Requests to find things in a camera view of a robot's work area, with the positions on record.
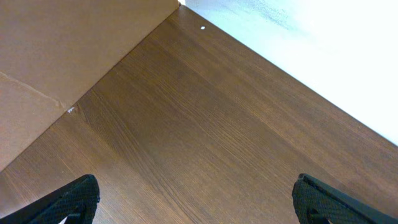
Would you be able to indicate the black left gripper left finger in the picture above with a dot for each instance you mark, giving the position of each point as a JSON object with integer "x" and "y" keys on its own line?
{"x": 75, "y": 202}

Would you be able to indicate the brown cardboard side panel left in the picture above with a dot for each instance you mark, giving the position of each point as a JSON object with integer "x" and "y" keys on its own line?
{"x": 54, "y": 51}

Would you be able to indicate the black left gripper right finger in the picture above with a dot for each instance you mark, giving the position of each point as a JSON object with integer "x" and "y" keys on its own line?
{"x": 316, "y": 202}

